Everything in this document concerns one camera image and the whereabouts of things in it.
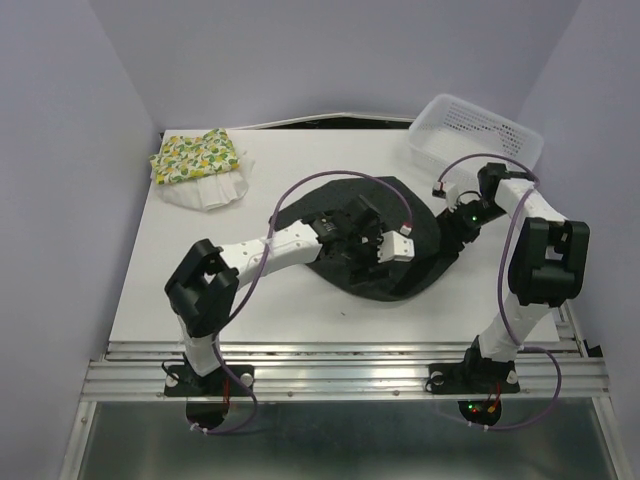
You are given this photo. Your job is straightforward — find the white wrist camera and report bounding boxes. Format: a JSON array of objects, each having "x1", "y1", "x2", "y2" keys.
[
  {"x1": 377, "y1": 231, "x2": 415, "y2": 264},
  {"x1": 432, "y1": 181, "x2": 461, "y2": 210}
]

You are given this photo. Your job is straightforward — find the black skirt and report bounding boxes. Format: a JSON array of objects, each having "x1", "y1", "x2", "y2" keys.
[{"x1": 276, "y1": 176, "x2": 458, "y2": 302}]

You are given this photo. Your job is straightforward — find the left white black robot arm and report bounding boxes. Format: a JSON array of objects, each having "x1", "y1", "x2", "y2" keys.
[{"x1": 164, "y1": 197, "x2": 404, "y2": 394}]

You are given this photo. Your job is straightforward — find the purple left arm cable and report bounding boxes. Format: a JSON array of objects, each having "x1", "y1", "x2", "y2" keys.
[{"x1": 192, "y1": 170, "x2": 416, "y2": 435}]

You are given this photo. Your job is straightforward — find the white plastic basket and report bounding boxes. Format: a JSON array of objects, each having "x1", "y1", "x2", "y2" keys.
[{"x1": 408, "y1": 94, "x2": 544, "y2": 190}]

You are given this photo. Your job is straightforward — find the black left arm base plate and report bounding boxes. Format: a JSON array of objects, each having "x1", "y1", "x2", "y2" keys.
[{"x1": 161, "y1": 362, "x2": 257, "y2": 435}]

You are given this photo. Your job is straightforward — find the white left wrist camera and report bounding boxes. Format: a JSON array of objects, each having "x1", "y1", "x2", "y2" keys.
[{"x1": 377, "y1": 231, "x2": 415, "y2": 264}]

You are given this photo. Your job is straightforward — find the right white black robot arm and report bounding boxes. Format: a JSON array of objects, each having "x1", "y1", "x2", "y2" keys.
[{"x1": 426, "y1": 154, "x2": 590, "y2": 394}]

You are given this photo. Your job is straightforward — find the lemon print skirt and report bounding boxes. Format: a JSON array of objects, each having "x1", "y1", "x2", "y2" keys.
[{"x1": 149, "y1": 128, "x2": 240, "y2": 186}]

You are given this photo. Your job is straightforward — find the white pleated skirt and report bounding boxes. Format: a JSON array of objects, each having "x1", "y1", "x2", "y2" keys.
[{"x1": 151, "y1": 150, "x2": 255, "y2": 212}]

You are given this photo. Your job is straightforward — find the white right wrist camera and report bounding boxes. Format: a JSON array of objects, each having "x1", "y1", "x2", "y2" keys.
[{"x1": 432, "y1": 181, "x2": 461, "y2": 210}]

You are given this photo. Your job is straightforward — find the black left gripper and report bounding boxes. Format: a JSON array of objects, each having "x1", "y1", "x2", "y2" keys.
[{"x1": 341, "y1": 222, "x2": 391, "y2": 286}]

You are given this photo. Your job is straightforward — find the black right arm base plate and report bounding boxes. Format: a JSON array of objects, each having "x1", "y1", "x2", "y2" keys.
[{"x1": 425, "y1": 361, "x2": 520, "y2": 427}]

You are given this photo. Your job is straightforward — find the aluminium extrusion rail frame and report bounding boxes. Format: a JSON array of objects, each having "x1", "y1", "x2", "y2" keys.
[{"x1": 60, "y1": 314, "x2": 632, "y2": 479}]

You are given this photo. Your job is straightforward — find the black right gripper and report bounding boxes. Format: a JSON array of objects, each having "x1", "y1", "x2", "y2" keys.
[{"x1": 435, "y1": 199, "x2": 506, "y2": 256}]

